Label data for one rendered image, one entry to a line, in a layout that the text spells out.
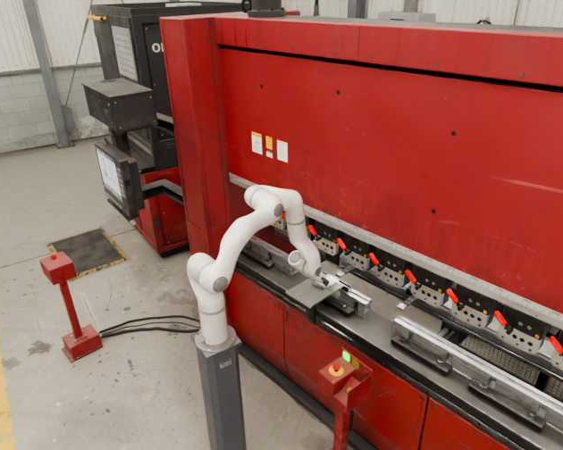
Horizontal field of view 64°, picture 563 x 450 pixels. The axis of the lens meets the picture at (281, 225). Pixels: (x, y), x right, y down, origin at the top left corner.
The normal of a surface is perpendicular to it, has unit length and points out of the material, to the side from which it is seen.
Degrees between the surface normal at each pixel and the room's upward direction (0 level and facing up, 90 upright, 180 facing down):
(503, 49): 90
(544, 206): 90
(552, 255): 90
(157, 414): 0
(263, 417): 0
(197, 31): 90
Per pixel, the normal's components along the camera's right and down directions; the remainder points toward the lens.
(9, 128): 0.56, 0.38
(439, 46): -0.73, 0.33
